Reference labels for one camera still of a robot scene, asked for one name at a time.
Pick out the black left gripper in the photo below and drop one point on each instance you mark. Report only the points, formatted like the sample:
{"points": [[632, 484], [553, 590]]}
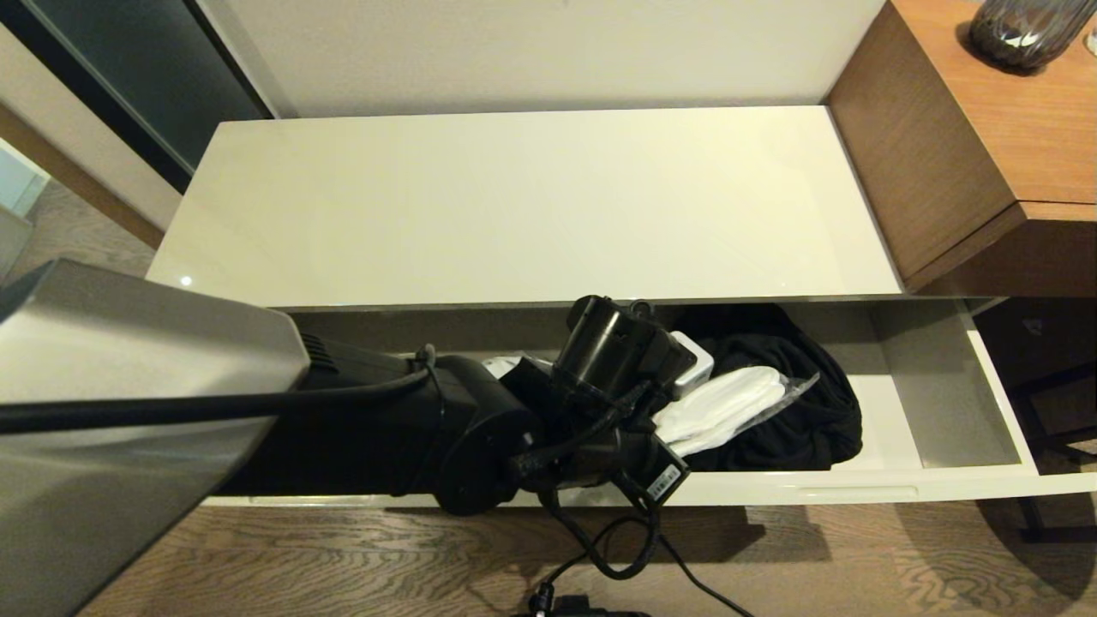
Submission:
{"points": [[638, 467]]}

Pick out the white slipper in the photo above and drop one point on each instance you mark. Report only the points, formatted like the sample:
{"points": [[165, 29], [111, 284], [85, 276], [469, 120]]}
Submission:
{"points": [[728, 407]]}

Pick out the black garment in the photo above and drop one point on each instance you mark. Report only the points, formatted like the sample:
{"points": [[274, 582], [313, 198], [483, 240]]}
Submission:
{"points": [[814, 394]]}

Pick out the glossy beige wide drawer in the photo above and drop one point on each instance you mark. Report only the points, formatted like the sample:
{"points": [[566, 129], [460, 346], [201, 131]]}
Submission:
{"points": [[943, 411]]}

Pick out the robot base housing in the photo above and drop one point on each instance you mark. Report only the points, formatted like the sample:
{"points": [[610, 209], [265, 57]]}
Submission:
{"points": [[583, 610]]}

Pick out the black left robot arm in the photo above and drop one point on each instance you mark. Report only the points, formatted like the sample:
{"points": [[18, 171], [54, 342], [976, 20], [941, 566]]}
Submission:
{"points": [[360, 420]]}

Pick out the glossy beige low cabinet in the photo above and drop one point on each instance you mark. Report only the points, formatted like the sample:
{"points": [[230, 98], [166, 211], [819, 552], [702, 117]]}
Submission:
{"points": [[514, 206]]}

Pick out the black metal stand legs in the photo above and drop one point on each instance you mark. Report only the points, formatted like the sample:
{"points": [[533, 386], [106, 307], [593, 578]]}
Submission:
{"points": [[1054, 411]]}

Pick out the brown wooden desk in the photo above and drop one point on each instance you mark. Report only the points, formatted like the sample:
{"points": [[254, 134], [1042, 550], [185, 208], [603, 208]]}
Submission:
{"points": [[968, 128]]}

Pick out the dark ribbed glass vase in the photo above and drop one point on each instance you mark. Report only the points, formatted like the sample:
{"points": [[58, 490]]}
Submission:
{"points": [[1020, 34]]}

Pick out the dark glass door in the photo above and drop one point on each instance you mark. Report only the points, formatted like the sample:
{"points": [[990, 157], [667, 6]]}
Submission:
{"points": [[146, 77]]}

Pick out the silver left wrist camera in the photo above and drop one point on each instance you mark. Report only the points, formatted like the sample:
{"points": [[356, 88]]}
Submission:
{"points": [[692, 364]]}

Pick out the brown wooden wall trim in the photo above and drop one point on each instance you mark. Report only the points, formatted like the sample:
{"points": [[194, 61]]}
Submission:
{"points": [[77, 176]]}

